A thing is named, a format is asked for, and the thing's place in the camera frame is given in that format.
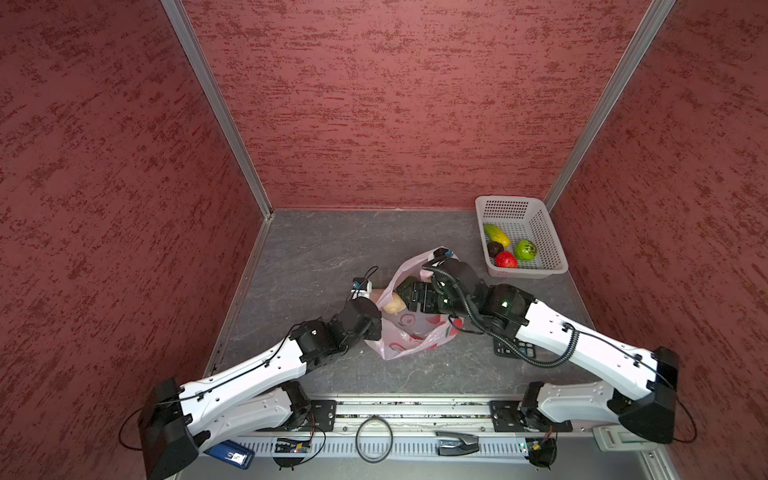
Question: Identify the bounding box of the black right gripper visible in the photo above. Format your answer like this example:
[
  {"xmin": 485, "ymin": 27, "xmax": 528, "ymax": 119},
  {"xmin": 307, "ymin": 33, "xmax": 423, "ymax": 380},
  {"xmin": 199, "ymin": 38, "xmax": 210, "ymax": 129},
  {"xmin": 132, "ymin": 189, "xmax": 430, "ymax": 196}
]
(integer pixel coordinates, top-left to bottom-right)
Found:
[{"xmin": 401, "ymin": 279, "xmax": 479, "ymax": 318}]

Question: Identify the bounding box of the pale yellow fruit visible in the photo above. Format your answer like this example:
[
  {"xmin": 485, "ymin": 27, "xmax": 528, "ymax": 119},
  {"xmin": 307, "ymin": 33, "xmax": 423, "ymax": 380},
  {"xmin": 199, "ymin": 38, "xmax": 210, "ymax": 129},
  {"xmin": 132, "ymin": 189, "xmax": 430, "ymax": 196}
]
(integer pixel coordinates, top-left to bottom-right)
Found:
[{"xmin": 382, "ymin": 293, "xmax": 407, "ymax": 315}]

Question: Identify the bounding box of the pink printed plastic bag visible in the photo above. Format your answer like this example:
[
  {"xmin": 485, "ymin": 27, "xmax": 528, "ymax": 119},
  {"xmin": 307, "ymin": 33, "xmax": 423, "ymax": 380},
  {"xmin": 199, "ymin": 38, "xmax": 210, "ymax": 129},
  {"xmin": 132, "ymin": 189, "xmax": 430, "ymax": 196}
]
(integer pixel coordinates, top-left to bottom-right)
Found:
[{"xmin": 365, "ymin": 250, "xmax": 460, "ymax": 360}]

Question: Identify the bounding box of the dark brown round fruit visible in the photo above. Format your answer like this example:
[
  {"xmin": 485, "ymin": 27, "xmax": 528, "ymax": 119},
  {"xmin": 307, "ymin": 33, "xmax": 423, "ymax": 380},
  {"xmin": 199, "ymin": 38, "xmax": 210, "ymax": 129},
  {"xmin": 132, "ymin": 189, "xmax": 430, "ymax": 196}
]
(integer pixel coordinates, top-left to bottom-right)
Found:
[{"xmin": 486, "ymin": 241, "xmax": 505, "ymax": 259}]

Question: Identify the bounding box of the red fruit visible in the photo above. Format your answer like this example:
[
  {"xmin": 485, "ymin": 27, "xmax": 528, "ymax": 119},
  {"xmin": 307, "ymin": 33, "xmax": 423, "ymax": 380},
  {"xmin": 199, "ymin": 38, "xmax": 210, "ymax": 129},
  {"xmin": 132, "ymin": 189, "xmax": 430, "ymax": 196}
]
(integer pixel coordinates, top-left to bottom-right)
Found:
[{"xmin": 494, "ymin": 251, "xmax": 518, "ymax": 269}]

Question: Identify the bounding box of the yellow green mango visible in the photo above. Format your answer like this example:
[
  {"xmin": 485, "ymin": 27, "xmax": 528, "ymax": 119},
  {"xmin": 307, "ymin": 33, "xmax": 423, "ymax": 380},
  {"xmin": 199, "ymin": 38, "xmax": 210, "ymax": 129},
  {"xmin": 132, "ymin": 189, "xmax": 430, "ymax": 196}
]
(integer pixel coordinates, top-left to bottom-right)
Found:
[{"xmin": 483, "ymin": 223, "xmax": 511, "ymax": 248}]

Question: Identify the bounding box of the green spotted custard apple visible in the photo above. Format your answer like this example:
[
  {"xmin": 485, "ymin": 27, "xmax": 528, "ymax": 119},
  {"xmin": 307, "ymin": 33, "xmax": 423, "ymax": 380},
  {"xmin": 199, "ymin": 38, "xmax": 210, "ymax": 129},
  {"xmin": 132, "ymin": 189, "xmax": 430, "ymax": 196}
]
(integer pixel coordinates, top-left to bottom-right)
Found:
[{"xmin": 514, "ymin": 239, "xmax": 538, "ymax": 262}]

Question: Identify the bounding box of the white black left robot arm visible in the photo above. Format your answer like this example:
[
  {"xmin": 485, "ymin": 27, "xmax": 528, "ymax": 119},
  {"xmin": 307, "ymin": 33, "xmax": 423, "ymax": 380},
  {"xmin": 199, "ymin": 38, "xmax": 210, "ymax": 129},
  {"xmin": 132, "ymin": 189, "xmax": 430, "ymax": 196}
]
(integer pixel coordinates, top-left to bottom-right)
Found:
[{"xmin": 138, "ymin": 298, "xmax": 382, "ymax": 479}]

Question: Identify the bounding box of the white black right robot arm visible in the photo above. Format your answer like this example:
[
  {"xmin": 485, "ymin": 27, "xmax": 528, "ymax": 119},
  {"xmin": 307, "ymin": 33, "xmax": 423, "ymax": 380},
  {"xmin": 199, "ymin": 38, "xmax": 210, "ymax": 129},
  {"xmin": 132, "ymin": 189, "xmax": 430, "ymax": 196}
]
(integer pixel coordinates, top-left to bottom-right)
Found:
[{"xmin": 394, "ymin": 257, "xmax": 680, "ymax": 444}]

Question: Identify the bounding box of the black desk calculator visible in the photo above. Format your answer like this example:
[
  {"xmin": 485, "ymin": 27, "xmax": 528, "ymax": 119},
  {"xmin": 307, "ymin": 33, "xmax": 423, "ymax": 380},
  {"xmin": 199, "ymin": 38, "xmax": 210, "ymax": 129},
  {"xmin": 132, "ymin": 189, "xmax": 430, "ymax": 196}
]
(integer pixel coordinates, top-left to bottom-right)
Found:
[{"xmin": 493, "ymin": 339, "xmax": 536, "ymax": 360}]

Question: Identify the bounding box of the white perforated plastic basket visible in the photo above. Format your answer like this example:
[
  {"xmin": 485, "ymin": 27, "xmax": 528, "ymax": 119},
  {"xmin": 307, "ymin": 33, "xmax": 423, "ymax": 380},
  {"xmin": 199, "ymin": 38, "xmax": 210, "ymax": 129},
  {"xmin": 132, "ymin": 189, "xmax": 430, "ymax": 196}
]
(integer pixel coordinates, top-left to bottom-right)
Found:
[{"xmin": 475, "ymin": 196, "xmax": 568, "ymax": 279}]

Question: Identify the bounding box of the left small circuit board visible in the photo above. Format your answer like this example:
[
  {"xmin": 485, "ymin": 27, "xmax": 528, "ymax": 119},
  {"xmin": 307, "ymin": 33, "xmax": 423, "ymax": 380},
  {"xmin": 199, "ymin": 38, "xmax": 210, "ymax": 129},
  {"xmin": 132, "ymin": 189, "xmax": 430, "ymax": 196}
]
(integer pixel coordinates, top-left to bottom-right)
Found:
[{"xmin": 274, "ymin": 437, "xmax": 312, "ymax": 455}]

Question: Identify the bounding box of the small circuit board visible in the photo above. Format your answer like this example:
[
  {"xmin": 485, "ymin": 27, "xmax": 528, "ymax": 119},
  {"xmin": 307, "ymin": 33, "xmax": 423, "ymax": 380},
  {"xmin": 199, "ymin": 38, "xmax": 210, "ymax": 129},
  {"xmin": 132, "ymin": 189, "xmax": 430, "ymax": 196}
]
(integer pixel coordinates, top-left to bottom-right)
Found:
[
  {"xmin": 526, "ymin": 438, "xmax": 558, "ymax": 470},
  {"xmin": 274, "ymin": 437, "xmax": 312, "ymax": 455}
]

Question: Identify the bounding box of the black stapler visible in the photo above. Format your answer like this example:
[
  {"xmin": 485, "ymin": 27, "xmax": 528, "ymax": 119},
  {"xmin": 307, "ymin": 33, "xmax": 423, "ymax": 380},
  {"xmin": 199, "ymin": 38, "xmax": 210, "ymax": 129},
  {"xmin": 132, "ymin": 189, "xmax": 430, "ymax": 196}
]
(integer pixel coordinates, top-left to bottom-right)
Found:
[{"xmin": 435, "ymin": 431, "xmax": 480, "ymax": 457}]

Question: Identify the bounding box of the right small circuit board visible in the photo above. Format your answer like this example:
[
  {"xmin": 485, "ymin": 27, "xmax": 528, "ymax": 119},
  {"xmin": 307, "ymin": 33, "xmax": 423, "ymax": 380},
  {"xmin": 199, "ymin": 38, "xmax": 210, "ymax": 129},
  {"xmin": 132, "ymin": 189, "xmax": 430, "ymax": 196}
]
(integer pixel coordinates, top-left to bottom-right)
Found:
[{"xmin": 526, "ymin": 438, "xmax": 558, "ymax": 470}]

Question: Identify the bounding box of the blue black box device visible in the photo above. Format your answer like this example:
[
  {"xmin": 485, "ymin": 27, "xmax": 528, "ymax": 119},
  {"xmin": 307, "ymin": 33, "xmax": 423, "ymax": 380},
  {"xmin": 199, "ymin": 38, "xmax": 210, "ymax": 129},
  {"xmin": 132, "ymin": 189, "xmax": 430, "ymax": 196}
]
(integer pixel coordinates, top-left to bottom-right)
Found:
[{"xmin": 205, "ymin": 440, "xmax": 255, "ymax": 470}]

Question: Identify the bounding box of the grey plastic holder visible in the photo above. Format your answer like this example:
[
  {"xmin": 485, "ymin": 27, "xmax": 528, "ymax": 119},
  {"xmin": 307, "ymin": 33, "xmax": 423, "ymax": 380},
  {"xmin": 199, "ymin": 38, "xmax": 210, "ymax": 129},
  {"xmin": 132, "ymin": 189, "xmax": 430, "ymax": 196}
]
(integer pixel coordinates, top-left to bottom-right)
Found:
[{"xmin": 592, "ymin": 425, "xmax": 659, "ymax": 452}]

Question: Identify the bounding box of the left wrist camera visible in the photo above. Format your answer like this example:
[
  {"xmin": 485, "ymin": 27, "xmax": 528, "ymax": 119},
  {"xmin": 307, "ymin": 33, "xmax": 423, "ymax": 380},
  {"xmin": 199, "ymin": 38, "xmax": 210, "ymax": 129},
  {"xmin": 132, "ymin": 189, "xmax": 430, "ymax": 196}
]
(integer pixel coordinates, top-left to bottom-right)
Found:
[{"xmin": 349, "ymin": 277, "xmax": 373, "ymax": 300}]

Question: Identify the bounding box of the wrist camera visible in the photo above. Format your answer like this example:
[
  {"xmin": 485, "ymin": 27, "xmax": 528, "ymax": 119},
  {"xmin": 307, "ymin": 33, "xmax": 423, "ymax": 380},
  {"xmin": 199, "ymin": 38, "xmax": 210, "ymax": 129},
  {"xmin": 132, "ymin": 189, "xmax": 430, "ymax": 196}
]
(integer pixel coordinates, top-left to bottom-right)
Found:
[
  {"xmin": 431, "ymin": 247, "xmax": 454, "ymax": 259},
  {"xmin": 349, "ymin": 277, "xmax": 373, "ymax": 300}
]

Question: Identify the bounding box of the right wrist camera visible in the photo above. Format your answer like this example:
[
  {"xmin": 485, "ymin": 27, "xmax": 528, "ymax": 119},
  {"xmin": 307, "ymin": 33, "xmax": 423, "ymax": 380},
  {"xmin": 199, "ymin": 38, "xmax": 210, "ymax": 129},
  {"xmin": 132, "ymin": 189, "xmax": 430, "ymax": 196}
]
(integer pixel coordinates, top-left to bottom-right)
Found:
[{"xmin": 431, "ymin": 247, "xmax": 454, "ymax": 259}]

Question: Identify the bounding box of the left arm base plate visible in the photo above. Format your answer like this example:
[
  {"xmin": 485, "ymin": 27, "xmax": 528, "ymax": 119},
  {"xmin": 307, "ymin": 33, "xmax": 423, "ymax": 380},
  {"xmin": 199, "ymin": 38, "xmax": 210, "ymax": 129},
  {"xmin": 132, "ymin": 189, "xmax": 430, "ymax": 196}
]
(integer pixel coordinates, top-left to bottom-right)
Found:
[{"xmin": 300, "ymin": 399, "xmax": 338, "ymax": 433}]

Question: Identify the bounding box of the black cable loop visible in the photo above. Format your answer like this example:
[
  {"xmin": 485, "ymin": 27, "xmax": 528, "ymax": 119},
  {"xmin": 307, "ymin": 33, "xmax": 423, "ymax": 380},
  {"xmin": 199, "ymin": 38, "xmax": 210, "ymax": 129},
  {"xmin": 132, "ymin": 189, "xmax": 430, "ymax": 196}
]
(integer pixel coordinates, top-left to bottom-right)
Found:
[{"xmin": 355, "ymin": 415, "xmax": 395, "ymax": 464}]

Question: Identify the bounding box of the aluminium front rail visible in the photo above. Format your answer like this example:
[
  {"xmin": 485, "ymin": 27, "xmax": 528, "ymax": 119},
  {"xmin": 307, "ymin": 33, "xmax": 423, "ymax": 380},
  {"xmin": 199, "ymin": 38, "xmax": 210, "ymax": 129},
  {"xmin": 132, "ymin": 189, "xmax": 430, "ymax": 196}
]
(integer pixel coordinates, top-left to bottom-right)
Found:
[{"xmin": 231, "ymin": 397, "xmax": 604, "ymax": 468}]

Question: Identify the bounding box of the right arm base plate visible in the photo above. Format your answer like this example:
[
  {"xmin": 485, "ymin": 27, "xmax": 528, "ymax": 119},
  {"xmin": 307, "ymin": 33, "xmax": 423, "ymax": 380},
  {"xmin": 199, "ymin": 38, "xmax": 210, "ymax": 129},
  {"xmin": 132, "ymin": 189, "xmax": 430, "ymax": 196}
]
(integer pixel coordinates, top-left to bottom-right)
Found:
[{"xmin": 489, "ymin": 400, "xmax": 573, "ymax": 433}]

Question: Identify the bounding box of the aluminium corner post right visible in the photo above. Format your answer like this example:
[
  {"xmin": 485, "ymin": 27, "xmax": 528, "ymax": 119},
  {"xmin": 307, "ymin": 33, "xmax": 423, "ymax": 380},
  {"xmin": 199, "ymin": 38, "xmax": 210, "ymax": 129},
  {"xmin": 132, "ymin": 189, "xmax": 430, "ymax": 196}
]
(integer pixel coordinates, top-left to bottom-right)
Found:
[{"xmin": 544, "ymin": 0, "xmax": 676, "ymax": 212}]

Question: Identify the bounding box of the aluminium corner post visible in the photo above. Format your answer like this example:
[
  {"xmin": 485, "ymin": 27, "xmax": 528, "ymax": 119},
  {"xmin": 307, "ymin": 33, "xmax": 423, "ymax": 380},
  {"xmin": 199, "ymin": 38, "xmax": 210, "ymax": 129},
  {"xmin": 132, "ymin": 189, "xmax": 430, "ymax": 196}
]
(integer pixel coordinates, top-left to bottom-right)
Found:
[
  {"xmin": 544, "ymin": 0, "xmax": 676, "ymax": 212},
  {"xmin": 161, "ymin": 0, "xmax": 274, "ymax": 221}
]

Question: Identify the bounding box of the aluminium corner post left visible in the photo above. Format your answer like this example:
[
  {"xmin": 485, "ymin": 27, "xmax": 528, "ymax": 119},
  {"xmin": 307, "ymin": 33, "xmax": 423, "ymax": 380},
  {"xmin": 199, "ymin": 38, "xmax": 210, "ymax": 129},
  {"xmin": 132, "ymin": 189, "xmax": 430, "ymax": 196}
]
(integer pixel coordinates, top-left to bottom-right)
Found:
[{"xmin": 161, "ymin": 0, "xmax": 274, "ymax": 221}]

